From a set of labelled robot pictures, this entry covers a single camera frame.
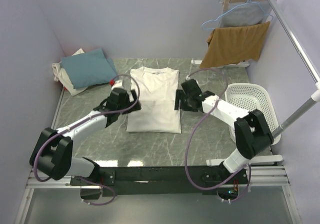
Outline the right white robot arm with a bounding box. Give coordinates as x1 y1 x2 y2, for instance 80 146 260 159
174 79 274 184

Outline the light blue wire hanger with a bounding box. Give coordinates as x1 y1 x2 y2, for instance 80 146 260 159
202 0 275 32

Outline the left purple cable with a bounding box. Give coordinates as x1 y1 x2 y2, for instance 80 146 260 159
33 74 142 206

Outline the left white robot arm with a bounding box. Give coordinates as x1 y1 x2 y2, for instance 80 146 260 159
29 80 141 185

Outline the folded teal t-shirt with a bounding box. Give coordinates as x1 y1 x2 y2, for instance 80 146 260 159
61 48 118 89

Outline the brown t-shirt on rack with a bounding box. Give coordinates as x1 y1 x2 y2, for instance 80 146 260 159
200 21 271 68

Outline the white perforated plastic basket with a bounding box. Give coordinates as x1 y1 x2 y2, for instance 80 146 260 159
225 83 279 132

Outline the folded cream t-shirt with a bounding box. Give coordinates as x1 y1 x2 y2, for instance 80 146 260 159
51 62 88 96

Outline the silver clothes rail stand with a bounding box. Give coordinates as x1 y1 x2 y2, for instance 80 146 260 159
206 0 320 167

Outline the grey garment on rack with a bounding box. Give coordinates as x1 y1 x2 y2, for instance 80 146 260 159
219 3 265 27

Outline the white t-shirt red print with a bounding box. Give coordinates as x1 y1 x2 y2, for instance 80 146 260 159
126 66 181 134

